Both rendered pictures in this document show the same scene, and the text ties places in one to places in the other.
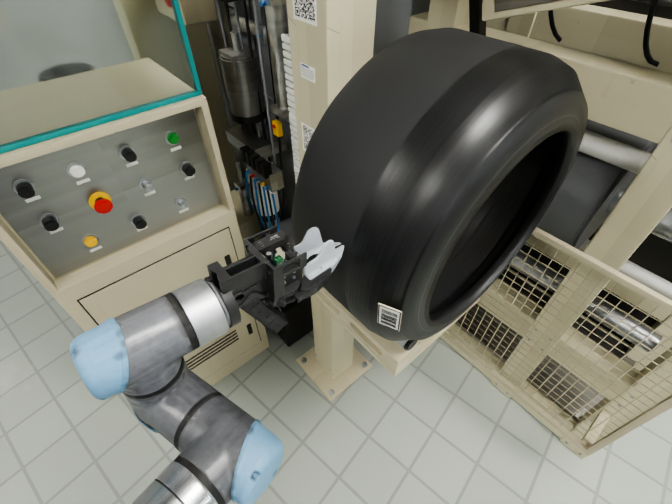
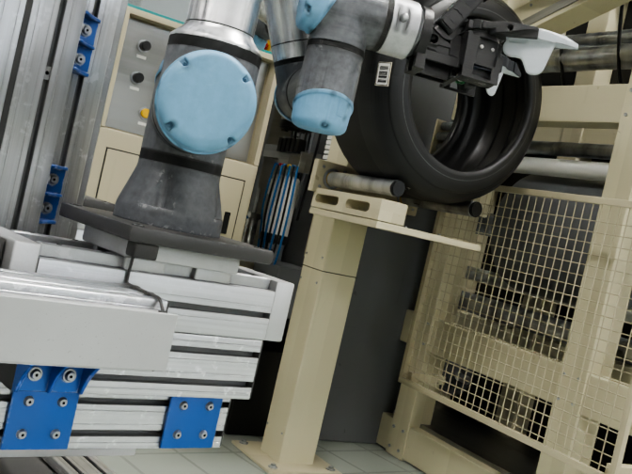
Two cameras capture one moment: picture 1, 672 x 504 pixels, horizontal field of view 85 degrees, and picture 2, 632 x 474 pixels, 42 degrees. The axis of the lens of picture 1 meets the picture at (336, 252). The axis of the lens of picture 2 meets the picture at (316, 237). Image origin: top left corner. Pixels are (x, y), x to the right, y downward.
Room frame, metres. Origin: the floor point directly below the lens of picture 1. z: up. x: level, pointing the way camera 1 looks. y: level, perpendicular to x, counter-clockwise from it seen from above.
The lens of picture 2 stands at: (-1.76, -0.37, 0.78)
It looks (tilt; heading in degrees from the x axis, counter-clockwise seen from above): 1 degrees down; 10
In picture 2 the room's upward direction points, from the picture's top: 13 degrees clockwise
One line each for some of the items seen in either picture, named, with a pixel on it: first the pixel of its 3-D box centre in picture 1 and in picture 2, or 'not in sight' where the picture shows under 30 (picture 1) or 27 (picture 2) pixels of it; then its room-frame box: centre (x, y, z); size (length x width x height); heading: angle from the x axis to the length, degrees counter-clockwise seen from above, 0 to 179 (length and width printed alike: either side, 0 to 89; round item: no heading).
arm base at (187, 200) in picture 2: not in sight; (174, 191); (-0.64, 0.03, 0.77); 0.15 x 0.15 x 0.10
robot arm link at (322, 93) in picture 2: not in sight; (323, 89); (-0.69, -0.15, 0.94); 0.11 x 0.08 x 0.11; 24
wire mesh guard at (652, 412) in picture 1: (505, 311); (517, 308); (0.71, -0.57, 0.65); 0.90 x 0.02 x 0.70; 40
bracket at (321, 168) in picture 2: not in sight; (367, 188); (0.80, -0.06, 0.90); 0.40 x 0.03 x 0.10; 130
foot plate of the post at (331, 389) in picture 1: (334, 362); (286, 456); (0.85, 0.01, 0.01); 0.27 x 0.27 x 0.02; 40
